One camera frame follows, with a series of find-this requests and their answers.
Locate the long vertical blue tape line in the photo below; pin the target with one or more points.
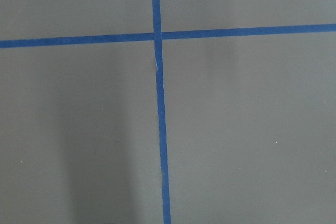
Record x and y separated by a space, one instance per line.
158 52

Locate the long horizontal blue tape line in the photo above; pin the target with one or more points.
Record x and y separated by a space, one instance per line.
168 35

